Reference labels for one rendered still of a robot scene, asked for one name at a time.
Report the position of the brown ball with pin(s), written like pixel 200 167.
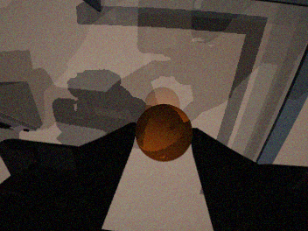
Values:
pixel 164 132

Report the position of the low clear glass walls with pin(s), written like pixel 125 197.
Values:
pixel 283 53

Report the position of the translucent tan ball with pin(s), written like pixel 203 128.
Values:
pixel 161 95

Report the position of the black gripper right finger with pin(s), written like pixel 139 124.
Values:
pixel 235 187

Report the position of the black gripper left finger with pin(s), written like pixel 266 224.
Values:
pixel 94 169

